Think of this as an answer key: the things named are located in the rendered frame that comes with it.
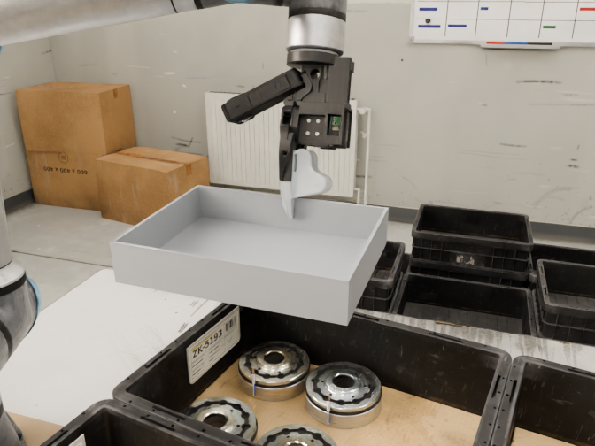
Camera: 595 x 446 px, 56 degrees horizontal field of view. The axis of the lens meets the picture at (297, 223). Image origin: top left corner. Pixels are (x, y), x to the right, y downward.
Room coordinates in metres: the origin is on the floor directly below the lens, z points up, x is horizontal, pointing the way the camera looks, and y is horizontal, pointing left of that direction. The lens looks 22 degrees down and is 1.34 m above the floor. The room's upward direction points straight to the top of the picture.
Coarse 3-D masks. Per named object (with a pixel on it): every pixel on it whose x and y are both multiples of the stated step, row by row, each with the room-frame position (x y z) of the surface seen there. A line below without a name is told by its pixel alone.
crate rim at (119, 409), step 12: (96, 408) 0.49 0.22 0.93; (108, 408) 0.49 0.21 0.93; (120, 408) 0.49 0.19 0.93; (132, 408) 0.49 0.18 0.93; (72, 420) 0.47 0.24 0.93; (84, 420) 0.47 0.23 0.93; (132, 420) 0.48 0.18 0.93; (144, 420) 0.47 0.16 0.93; (156, 420) 0.47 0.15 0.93; (60, 432) 0.46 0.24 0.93; (72, 432) 0.46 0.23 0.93; (156, 432) 0.46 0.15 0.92; (168, 432) 0.46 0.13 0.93; (180, 432) 0.46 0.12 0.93; (192, 432) 0.46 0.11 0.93; (48, 444) 0.44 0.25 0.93; (60, 444) 0.44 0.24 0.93; (192, 444) 0.44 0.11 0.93; (204, 444) 0.44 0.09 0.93; (216, 444) 0.44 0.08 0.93
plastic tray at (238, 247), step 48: (192, 192) 0.73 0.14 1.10; (240, 192) 0.73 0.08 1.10; (144, 240) 0.62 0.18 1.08; (192, 240) 0.67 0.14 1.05; (240, 240) 0.67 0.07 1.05; (288, 240) 0.67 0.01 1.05; (336, 240) 0.67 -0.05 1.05; (384, 240) 0.65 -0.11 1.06; (192, 288) 0.53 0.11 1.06; (240, 288) 0.51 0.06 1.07; (288, 288) 0.50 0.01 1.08; (336, 288) 0.48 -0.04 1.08
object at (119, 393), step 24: (216, 312) 0.70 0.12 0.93; (360, 312) 0.69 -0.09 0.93; (192, 336) 0.64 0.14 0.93; (432, 336) 0.63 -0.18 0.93; (504, 360) 0.58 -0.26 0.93; (120, 384) 0.53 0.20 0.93; (504, 384) 0.53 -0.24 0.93; (144, 408) 0.49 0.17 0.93; (216, 432) 0.46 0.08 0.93; (480, 432) 0.46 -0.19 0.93
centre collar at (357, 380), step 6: (336, 372) 0.64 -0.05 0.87; (342, 372) 0.64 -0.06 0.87; (348, 372) 0.64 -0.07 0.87; (330, 378) 0.63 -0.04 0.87; (336, 378) 0.64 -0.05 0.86; (348, 378) 0.64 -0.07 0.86; (354, 378) 0.63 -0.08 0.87; (330, 384) 0.62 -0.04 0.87; (354, 384) 0.62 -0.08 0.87; (360, 384) 0.62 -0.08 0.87; (330, 390) 0.61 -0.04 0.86; (336, 390) 0.60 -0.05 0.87; (342, 390) 0.60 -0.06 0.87; (348, 390) 0.60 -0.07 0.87; (354, 390) 0.60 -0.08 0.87
